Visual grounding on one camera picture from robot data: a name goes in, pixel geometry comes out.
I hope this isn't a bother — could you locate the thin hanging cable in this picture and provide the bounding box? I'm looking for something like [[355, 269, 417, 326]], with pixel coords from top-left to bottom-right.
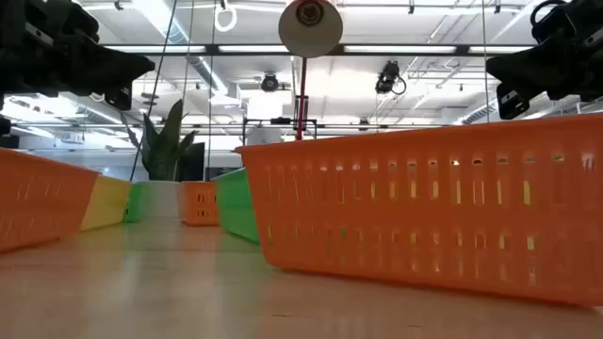
[[480, 0, 489, 124]]

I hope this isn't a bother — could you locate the red desk lamp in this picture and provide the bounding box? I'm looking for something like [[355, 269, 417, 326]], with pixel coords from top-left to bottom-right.
[[277, 0, 344, 141]]

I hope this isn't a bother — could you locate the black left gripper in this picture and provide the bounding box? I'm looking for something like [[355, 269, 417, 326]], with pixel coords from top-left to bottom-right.
[[0, 0, 156, 112]]

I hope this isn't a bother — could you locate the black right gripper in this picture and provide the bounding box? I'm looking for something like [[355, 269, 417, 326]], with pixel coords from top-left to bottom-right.
[[486, 0, 603, 121]]

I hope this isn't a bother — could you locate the white cable loop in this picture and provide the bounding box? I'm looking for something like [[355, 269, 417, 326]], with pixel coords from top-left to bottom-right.
[[214, 0, 238, 33]]

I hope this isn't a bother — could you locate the orange plastic basket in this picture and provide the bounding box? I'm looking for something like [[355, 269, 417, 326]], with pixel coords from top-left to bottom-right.
[[234, 112, 603, 307], [0, 147, 100, 254], [180, 180, 220, 228]]

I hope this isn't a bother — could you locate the black ceiling fixture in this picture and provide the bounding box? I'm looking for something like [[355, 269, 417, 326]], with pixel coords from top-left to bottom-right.
[[374, 59, 407, 96], [260, 72, 280, 93]]

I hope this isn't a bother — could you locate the black computer monitor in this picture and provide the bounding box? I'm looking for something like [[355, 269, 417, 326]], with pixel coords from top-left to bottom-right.
[[181, 141, 206, 183]]

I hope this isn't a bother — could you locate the snake plant in white pot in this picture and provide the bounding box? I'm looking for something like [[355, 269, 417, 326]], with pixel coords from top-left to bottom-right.
[[120, 98, 199, 220]]

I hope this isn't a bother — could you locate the yellow plastic basket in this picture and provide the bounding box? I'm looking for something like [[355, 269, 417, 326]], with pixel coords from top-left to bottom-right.
[[79, 174, 133, 232]]

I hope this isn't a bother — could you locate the green plastic basket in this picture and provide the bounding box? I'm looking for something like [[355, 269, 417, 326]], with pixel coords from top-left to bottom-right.
[[122, 182, 143, 224], [211, 168, 261, 245]]

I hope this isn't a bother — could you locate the black hanging cable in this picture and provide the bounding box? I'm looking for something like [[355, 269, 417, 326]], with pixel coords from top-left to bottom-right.
[[129, 0, 179, 183]]

